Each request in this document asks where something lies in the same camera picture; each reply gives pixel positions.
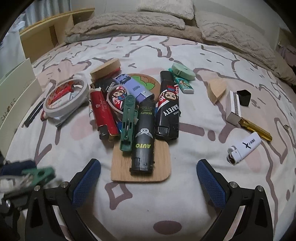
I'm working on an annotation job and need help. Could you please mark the black AUTO lighter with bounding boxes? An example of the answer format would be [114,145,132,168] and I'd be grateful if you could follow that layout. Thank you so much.
[129,100,155,174]

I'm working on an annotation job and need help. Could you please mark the white tape roll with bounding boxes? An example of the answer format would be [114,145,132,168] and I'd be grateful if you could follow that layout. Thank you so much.
[43,78,89,118]

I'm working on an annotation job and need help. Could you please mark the green plastic clip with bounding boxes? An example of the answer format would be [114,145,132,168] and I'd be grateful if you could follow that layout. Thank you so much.
[119,94,137,152]

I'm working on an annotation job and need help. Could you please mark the wooden board coaster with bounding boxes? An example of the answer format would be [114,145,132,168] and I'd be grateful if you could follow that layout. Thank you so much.
[110,140,171,183]

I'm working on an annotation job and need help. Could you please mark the white X lighter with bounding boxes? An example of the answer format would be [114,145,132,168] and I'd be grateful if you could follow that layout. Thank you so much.
[227,132,261,165]

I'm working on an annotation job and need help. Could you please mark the red lighter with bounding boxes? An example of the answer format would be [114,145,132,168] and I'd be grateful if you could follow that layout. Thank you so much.
[90,89,119,141]

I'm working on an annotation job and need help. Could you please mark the slim black lighter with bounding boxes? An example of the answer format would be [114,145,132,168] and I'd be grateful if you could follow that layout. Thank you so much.
[22,98,45,128]

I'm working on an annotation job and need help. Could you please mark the gold metal lighter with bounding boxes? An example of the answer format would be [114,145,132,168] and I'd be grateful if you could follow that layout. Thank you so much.
[238,118,273,142]

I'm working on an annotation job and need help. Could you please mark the white storage box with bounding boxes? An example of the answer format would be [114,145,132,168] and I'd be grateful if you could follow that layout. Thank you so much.
[1,58,43,156]

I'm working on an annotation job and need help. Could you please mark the small black SAFETY lighter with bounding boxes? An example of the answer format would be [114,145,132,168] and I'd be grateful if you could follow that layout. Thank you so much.
[93,78,118,98]

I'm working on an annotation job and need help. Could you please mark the small black cap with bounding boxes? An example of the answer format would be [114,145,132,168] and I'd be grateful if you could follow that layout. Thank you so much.
[236,89,251,106]

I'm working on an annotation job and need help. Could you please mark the purple lighter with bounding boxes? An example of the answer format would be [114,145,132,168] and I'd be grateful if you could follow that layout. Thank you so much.
[114,74,154,103]

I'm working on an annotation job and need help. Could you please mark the black SAFETY cartoon lighter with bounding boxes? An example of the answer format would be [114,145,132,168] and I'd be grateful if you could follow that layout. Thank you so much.
[155,71,180,141]

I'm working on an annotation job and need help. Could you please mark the round wooden lid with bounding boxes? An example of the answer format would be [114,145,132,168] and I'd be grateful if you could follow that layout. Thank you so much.
[90,58,121,82]

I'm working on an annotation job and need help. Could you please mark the wooden wedge block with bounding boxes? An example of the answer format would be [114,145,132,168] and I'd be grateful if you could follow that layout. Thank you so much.
[207,78,227,105]

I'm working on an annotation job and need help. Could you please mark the teal patterned lighter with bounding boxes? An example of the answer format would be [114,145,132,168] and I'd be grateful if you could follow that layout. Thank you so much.
[174,77,194,94]

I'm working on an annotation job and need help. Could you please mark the wooden bedside shelf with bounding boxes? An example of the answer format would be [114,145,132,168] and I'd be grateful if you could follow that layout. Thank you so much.
[20,8,95,62]

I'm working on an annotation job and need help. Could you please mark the mint green round case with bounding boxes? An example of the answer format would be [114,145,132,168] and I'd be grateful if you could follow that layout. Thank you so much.
[171,63,196,81]

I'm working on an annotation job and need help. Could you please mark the beige folded blanket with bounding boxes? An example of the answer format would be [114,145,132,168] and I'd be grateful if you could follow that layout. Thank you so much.
[65,11,203,43]

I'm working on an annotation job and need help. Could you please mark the beige quilted pillow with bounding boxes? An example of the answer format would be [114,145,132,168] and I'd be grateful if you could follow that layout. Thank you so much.
[195,11,278,70]

